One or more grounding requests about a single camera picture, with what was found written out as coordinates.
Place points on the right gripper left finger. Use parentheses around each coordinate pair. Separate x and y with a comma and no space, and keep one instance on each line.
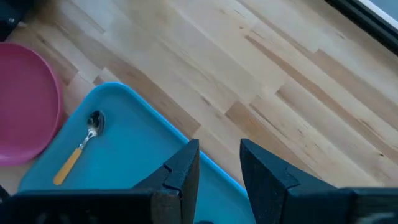
(168,193)

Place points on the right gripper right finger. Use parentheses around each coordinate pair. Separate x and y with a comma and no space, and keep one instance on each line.
(280,193)

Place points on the pink round plate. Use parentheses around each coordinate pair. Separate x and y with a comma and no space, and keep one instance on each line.
(25,105)

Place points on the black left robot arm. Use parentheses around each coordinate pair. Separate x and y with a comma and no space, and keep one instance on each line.
(12,15)

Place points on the blue plastic tray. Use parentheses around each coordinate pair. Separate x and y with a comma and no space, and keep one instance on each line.
(130,140)

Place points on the black aluminium frame rail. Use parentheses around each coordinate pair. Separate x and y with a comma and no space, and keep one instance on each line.
(367,21)

